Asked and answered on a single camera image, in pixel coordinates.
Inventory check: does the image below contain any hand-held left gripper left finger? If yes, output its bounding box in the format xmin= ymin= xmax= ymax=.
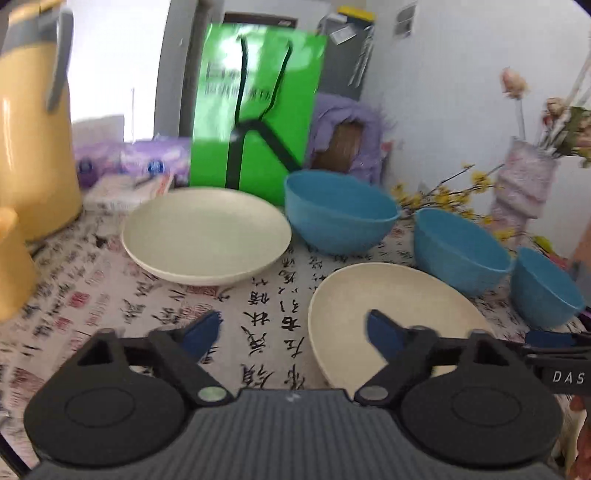
xmin=76 ymin=311 xmax=234 ymax=408

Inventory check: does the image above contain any yellow thermos jug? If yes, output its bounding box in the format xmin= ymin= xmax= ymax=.
xmin=0 ymin=0 xmax=84 ymax=241

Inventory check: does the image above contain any yellow mug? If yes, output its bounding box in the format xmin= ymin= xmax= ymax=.
xmin=0 ymin=208 xmax=40 ymax=322

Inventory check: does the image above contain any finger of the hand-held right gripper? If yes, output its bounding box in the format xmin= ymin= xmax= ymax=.
xmin=524 ymin=330 xmax=591 ymax=361

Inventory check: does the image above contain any pink textured vase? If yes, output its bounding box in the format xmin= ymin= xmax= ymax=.
xmin=489 ymin=137 xmax=561 ymax=241

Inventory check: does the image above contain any white flat box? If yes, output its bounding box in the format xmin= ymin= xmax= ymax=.
xmin=85 ymin=174 xmax=176 ymax=213

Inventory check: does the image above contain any white wall panel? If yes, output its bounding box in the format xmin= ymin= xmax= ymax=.
xmin=394 ymin=2 xmax=419 ymax=38

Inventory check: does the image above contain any cream plate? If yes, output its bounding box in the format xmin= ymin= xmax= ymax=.
xmin=121 ymin=187 xmax=293 ymax=286
xmin=308 ymin=262 xmax=497 ymax=391

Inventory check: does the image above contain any blue bowl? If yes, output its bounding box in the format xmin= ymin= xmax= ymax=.
xmin=510 ymin=247 xmax=586 ymax=330
xmin=413 ymin=208 xmax=513 ymax=296
xmin=284 ymin=169 xmax=402 ymax=257

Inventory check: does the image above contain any pink flower bouquet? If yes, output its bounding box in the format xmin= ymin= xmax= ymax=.
xmin=501 ymin=60 xmax=591 ymax=168

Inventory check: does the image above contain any grey refrigerator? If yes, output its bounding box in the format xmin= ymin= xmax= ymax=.
xmin=318 ymin=14 xmax=375 ymax=100

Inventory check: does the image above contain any purple tissue pack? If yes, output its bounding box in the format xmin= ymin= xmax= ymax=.
xmin=74 ymin=136 xmax=192 ymax=188

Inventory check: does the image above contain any wooden chair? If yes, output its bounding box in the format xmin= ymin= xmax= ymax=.
xmin=314 ymin=122 xmax=363 ymax=175

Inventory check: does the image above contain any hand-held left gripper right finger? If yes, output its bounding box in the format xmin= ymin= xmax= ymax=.
xmin=353 ymin=309 xmax=527 ymax=408

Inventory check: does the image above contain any yellow flower branch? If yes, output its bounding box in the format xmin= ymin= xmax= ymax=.
xmin=392 ymin=164 xmax=555 ymax=252

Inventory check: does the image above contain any green paper bag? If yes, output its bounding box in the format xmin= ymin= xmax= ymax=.
xmin=189 ymin=23 xmax=328 ymax=206

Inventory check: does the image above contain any yellow box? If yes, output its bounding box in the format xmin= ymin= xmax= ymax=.
xmin=337 ymin=6 xmax=377 ymax=22

